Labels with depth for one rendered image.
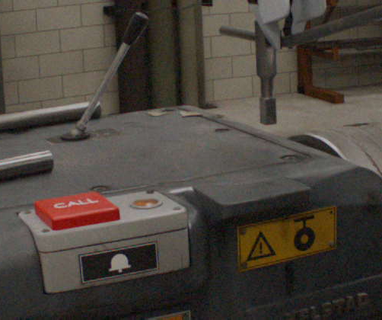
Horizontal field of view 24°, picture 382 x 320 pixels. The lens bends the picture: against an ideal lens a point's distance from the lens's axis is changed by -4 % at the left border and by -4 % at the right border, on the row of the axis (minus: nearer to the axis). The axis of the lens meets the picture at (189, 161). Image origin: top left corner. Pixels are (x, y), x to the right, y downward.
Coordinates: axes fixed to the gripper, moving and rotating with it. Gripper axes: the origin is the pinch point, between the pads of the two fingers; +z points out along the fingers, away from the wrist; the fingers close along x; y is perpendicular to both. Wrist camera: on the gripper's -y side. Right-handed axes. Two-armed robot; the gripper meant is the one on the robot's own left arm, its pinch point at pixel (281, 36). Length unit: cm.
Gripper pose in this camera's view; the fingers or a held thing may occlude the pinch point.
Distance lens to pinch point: 95.5
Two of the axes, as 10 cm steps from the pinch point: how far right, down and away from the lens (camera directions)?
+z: 0.5, 9.7, 2.3
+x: 9.0, -1.5, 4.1
